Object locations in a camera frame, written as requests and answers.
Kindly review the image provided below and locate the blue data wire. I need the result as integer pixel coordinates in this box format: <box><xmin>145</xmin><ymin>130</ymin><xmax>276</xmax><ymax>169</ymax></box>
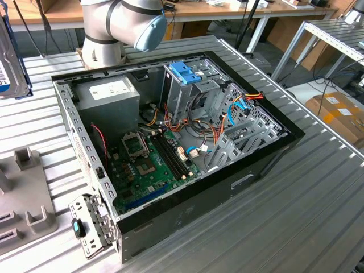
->
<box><xmin>226</xmin><ymin>95</ymin><xmax>251</xmax><ymax>127</ymax></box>

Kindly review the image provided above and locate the orange red power wire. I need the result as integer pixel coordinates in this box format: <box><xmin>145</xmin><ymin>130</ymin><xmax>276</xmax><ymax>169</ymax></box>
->
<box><xmin>244</xmin><ymin>90</ymin><xmax>265</xmax><ymax>102</ymax></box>

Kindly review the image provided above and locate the hard disk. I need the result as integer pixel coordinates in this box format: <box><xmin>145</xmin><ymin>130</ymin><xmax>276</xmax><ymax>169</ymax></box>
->
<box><xmin>0</xmin><ymin>13</ymin><xmax>34</xmax><ymax>100</ymax></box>

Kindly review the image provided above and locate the perforated metal disk bay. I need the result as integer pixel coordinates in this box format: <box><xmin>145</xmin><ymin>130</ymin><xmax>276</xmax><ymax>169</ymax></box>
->
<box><xmin>204</xmin><ymin>84</ymin><xmax>288</xmax><ymax>173</ymax></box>

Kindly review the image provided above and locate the black RAM slot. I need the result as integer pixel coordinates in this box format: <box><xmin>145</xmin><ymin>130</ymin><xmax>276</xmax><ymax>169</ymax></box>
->
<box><xmin>150</xmin><ymin>135</ymin><xmax>183</xmax><ymax>180</ymax></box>
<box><xmin>158</xmin><ymin>133</ymin><xmax>191</xmax><ymax>176</ymax></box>

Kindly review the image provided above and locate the grey metal drive cage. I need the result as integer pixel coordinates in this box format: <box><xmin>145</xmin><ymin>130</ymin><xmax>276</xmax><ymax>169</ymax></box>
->
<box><xmin>159</xmin><ymin>55</ymin><xmax>228</xmax><ymax>123</ymax></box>

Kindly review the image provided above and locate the CPU socket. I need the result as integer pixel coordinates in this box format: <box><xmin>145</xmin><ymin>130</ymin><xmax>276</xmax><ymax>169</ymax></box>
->
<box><xmin>135</xmin><ymin>158</ymin><xmax>156</xmax><ymax>176</ymax></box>

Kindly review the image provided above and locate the green motherboard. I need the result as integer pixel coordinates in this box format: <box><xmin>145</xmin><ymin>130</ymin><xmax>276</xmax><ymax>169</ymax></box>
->
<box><xmin>106</xmin><ymin>129</ymin><xmax>204</xmax><ymax>216</ymax></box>

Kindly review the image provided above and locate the metal socket cover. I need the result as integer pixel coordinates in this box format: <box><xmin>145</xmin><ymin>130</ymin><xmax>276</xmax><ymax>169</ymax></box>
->
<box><xmin>121</xmin><ymin>131</ymin><xmax>151</xmax><ymax>159</ymax></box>

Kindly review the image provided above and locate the blue plastic bay latch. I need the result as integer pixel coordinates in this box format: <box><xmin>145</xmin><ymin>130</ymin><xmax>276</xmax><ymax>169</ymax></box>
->
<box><xmin>169</xmin><ymin>62</ymin><xmax>205</xmax><ymax>85</ymax></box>

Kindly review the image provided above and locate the blue expansion slot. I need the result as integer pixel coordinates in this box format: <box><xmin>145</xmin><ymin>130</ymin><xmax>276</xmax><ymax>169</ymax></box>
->
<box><xmin>125</xmin><ymin>184</ymin><xmax>169</xmax><ymax>210</ymax></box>

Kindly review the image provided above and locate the black PC case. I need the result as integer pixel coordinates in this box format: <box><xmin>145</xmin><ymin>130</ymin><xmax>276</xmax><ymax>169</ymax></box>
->
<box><xmin>51</xmin><ymin>50</ymin><xmax>307</xmax><ymax>264</ymax></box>

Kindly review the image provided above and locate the grey power supply unit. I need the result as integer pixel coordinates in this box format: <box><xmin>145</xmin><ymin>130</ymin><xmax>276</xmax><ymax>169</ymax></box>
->
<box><xmin>72</xmin><ymin>74</ymin><xmax>140</xmax><ymax>146</ymax></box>

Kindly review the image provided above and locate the black case fan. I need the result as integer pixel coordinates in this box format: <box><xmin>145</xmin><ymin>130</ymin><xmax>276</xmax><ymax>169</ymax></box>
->
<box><xmin>90</xmin><ymin>123</ymin><xmax>111</xmax><ymax>171</ymax></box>

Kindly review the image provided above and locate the brown cardboard box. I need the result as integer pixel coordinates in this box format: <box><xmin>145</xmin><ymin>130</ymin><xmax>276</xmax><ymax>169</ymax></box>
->
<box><xmin>267</xmin><ymin>16</ymin><xmax>342</xmax><ymax>72</ymax></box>
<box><xmin>169</xmin><ymin>20</ymin><xmax>213</xmax><ymax>40</ymax></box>

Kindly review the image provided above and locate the wooden desk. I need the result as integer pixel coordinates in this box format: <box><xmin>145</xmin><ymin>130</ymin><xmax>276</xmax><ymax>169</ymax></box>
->
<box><xmin>0</xmin><ymin>0</ymin><xmax>341</xmax><ymax>55</ymax></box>

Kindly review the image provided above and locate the black tripod leg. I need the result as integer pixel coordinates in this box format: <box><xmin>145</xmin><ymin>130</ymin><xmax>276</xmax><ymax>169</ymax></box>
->
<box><xmin>235</xmin><ymin>0</ymin><xmax>261</xmax><ymax>55</ymax></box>

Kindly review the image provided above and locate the black latch with teal button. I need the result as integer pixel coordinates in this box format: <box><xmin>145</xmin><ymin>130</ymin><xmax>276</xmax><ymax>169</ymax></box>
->
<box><xmin>71</xmin><ymin>218</ymin><xmax>88</xmax><ymax>238</ymax></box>

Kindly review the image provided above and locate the cardboard box with labels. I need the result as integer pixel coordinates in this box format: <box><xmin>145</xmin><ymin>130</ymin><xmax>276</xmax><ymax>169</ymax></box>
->
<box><xmin>304</xmin><ymin>91</ymin><xmax>364</xmax><ymax>148</ymax></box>

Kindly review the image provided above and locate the grey parts rack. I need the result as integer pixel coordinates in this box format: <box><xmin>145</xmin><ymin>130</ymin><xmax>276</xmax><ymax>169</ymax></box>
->
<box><xmin>0</xmin><ymin>146</ymin><xmax>60</xmax><ymax>257</ymax></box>

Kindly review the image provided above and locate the brown wooden box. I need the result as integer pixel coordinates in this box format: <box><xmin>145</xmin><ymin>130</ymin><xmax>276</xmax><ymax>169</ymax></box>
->
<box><xmin>30</xmin><ymin>0</ymin><xmax>57</xmax><ymax>14</ymax></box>

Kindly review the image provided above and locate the orange black wire bundle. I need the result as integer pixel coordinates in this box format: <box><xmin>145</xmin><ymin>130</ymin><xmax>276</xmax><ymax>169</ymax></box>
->
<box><xmin>163</xmin><ymin>102</ymin><xmax>225</xmax><ymax>146</ymax></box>

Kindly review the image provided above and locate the blue wire with white plug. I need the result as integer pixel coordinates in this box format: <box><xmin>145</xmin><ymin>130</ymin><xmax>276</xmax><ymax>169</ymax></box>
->
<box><xmin>186</xmin><ymin>144</ymin><xmax>213</xmax><ymax>158</ymax></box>

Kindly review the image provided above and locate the yellow orange wire bundle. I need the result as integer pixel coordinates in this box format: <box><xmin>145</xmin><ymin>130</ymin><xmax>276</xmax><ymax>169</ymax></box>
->
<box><xmin>140</xmin><ymin>104</ymin><xmax>159</xmax><ymax>127</ymax></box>

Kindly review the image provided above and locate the red black fan wire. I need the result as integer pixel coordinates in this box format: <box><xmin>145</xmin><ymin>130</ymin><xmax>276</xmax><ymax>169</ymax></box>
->
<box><xmin>90</xmin><ymin>122</ymin><xmax>111</xmax><ymax>160</ymax></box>

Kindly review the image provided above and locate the metal slot cover bracket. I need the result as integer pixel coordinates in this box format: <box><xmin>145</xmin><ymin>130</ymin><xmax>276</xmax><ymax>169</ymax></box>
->
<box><xmin>68</xmin><ymin>193</ymin><xmax>119</xmax><ymax>260</ymax></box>

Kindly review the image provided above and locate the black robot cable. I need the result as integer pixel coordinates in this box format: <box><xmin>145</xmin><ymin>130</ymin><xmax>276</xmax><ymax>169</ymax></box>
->
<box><xmin>13</xmin><ymin>0</ymin><xmax>53</xmax><ymax>57</ymax></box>

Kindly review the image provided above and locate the metal frame slat table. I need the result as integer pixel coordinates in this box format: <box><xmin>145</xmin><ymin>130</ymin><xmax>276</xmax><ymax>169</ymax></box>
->
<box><xmin>271</xmin><ymin>18</ymin><xmax>364</xmax><ymax>83</ymax></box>

